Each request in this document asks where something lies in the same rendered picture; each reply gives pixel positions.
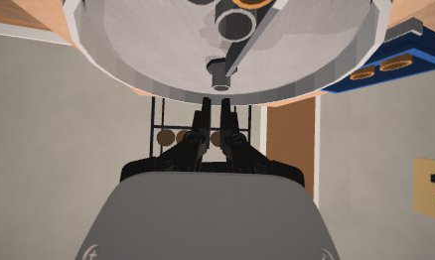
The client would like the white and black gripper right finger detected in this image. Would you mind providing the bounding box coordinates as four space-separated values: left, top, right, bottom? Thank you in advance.
220 98 305 188

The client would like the bronze bushing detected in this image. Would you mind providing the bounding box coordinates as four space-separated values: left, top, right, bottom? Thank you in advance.
379 53 412 70
351 65 374 79
232 0 272 9

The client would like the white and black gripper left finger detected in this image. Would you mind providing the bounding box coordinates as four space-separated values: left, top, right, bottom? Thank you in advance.
119 97 212 182

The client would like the grey metal bushing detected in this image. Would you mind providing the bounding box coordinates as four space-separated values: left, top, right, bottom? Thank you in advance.
215 0 257 42
182 0 220 9
212 65 230 91

